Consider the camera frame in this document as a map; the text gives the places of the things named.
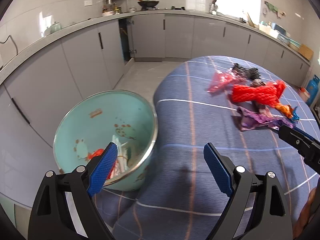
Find metal spice rack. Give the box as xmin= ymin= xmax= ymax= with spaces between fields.
xmin=102 ymin=0 xmax=126 ymax=16

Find white food packaging bag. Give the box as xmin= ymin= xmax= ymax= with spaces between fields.
xmin=109 ymin=135 xmax=137 ymax=179

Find red plastic bag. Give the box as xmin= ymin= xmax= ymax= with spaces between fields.
xmin=87 ymin=148 xmax=104 ymax=160

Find black foam fruit net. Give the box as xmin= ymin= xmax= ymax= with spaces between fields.
xmin=232 ymin=63 xmax=261 ymax=81

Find blue orange snack wrapper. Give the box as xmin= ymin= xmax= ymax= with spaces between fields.
xmin=275 ymin=103 xmax=299 ymax=123

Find grey kitchen cabinets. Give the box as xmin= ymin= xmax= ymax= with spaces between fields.
xmin=0 ymin=13 xmax=311 ymax=205

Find person's left hand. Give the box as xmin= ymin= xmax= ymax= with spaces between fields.
xmin=293 ymin=188 xmax=316 ymax=239

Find pink cellophane wrapper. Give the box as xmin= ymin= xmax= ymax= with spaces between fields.
xmin=207 ymin=70 xmax=241 ymax=93

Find blue plaid tablecloth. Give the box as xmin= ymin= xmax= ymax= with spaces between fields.
xmin=97 ymin=56 xmax=318 ymax=239

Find red foam fruit net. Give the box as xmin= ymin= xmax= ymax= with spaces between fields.
xmin=231 ymin=80 xmax=286 ymax=107

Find blue gas cylinder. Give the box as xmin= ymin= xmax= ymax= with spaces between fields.
xmin=306 ymin=75 xmax=319 ymax=106

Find small trash bin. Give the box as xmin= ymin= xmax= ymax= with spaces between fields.
xmin=298 ymin=87 xmax=310 ymax=102

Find cardboard box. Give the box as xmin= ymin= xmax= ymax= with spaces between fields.
xmin=298 ymin=44 xmax=313 ymax=61

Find black wok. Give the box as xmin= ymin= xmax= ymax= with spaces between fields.
xmin=137 ymin=0 xmax=159 ymax=10

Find teal enamel basin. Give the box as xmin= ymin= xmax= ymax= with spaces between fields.
xmin=53 ymin=90 xmax=158 ymax=191

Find purple snack wrapper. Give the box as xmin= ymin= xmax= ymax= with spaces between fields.
xmin=237 ymin=107 xmax=295 ymax=131

